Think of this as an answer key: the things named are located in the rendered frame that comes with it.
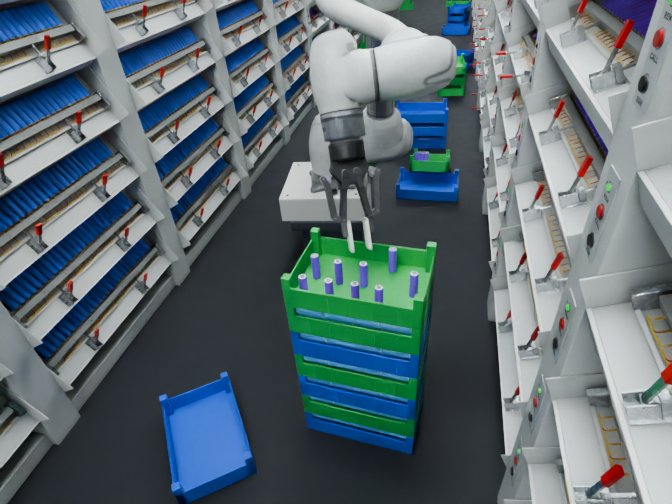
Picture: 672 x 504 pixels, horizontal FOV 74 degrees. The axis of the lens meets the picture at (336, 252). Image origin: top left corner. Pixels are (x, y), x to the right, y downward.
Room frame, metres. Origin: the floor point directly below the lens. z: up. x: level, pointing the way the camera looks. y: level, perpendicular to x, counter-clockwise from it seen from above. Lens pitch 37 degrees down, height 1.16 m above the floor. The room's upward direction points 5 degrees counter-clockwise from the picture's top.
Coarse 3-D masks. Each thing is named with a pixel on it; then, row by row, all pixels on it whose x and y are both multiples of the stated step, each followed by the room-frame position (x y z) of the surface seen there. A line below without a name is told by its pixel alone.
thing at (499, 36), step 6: (498, 0) 2.50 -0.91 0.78; (498, 18) 2.43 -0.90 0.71; (498, 24) 2.43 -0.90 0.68; (498, 30) 2.43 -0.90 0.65; (498, 36) 2.43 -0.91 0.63; (498, 42) 2.43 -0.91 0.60; (492, 60) 2.43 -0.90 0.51; (492, 66) 2.43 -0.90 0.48; (492, 72) 2.43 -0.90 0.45; (492, 78) 2.43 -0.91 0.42; (486, 96) 2.44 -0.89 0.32; (486, 102) 2.43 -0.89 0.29; (486, 108) 2.43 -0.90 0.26; (486, 114) 2.43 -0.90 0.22; (480, 132) 2.51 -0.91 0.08; (480, 138) 2.46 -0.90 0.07; (480, 144) 2.43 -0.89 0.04; (480, 150) 2.43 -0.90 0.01
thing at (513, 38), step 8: (512, 32) 1.75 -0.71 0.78; (520, 32) 1.75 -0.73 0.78; (528, 32) 1.72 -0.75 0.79; (536, 32) 1.73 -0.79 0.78; (512, 40) 1.75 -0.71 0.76; (520, 40) 1.74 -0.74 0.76; (512, 48) 1.72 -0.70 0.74; (512, 56) 1.63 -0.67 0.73; (520, 64) 1.50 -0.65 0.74; (528, 64) 1.47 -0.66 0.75; (520, 72) 1.43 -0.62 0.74; (520, 80) 1.36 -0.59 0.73; (520, 88) 1.29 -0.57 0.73
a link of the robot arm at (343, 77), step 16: (336, 32) 0.94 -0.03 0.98; (320, 48) 0.93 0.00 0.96; (336, 48) 0.92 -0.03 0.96; (352, 48) 0.93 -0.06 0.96; (320, 64) 0.91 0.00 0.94; (336, 64) 0.90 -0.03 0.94; (352, 64) 0.90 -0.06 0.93; (368, 64) 0.90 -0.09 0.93; (320, 80) 0.90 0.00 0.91; (336, 80) 0.89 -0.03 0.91; (352, 80) 0.89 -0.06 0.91; (368, 80) 0.89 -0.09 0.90; (320, 96) 0.89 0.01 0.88; (336, 96) 0.88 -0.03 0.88; (352, 96) 0.88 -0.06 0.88; (368, 96) 0.89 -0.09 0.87; (320, 112) 0.90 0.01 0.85
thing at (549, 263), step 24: (528, 168) 1.07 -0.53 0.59; (528, 192) 1.02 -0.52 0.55; (528, 216) 0.90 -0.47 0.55; (552, 216) 0.88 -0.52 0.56; (528, 240) 0.82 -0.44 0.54; (552, 240) 0.79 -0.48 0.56; (528, 264) 0.74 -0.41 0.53; (552, 264) 0.65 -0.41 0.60; (552, 288) 0.64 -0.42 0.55; (552, 312) 0.58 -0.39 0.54
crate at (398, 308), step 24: (312, 240) 0.89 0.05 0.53; (336, 240) 0.89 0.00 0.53; (384, 264) 0.84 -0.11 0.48; (408, 264) 0.83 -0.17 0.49; (432, 264) 0.76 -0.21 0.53; (288, 288) 0.72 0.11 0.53; (312, 288) 0.77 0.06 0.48; (336, 288) 0.77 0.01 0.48; (360, 288) 0.76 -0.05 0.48; (384, 288) 0.75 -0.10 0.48; (408, 288) 0.75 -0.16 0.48; (336, 312) 0.69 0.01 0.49; (360, 312) 0.67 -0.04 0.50; (384, 312) 0.65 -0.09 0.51; (408, 312) 0.63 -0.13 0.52
